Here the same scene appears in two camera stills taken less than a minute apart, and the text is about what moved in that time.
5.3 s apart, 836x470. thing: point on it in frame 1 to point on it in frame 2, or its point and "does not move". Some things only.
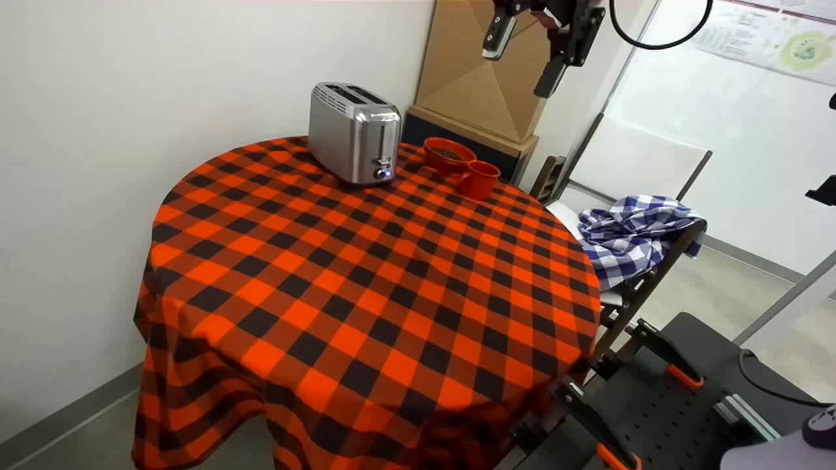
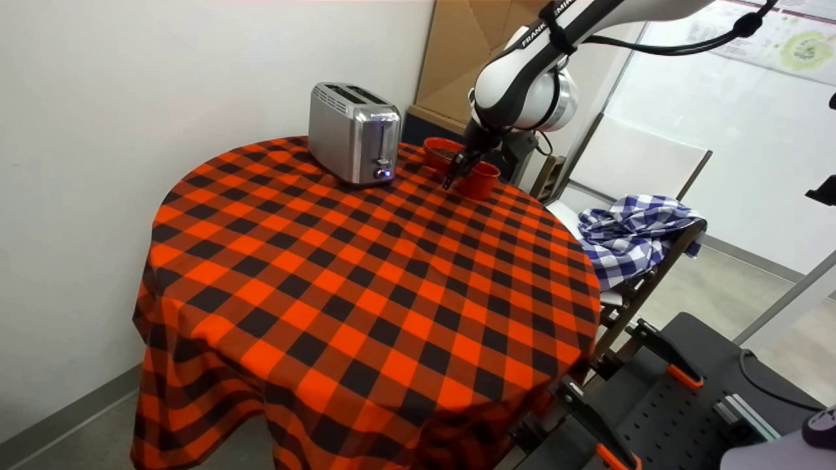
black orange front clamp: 604,431 does not move
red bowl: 448,157 does not move
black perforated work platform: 678,409 does not move
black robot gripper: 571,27 to 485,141
